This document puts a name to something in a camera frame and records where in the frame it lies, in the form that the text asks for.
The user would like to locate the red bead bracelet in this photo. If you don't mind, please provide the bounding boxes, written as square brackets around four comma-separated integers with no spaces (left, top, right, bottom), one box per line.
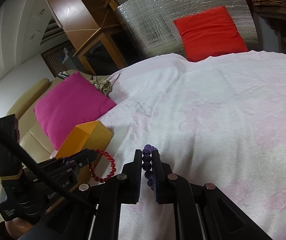
[88,148,117,183]

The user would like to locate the purple bead bracelet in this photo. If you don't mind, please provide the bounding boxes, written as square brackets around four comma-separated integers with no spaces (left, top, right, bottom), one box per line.
[141,143,160,192]

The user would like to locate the beige leather sofa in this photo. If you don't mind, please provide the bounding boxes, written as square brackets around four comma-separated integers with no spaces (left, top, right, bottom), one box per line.
[0,69,114,230]

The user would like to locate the orange cardboard tray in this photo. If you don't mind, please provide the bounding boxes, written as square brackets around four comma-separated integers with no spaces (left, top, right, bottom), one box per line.
[55,120,115,185]

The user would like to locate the white pink bedspread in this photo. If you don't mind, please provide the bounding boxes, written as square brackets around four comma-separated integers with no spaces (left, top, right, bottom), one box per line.
[100,51,286,239]

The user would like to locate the magenta pillow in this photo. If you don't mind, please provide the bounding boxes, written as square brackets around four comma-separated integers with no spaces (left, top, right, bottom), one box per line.
[33,72,116,150]

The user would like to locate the crumpled beige cloth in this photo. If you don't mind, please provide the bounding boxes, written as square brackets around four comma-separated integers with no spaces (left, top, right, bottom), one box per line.
[89,75,113,96]

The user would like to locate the red pillow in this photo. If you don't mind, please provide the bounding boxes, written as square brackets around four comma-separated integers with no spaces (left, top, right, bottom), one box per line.
[173,6,248,62]

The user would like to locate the brown wooden cabinet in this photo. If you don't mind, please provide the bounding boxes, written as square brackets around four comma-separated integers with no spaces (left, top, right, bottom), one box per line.
[46,0,128,74]

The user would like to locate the silver insulated foil panel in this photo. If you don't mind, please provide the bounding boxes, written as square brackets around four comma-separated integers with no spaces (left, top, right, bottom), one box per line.
[116,0,259,58]

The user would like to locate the black cable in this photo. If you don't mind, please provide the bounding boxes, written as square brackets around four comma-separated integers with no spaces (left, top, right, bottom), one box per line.
[0,116,41,173]

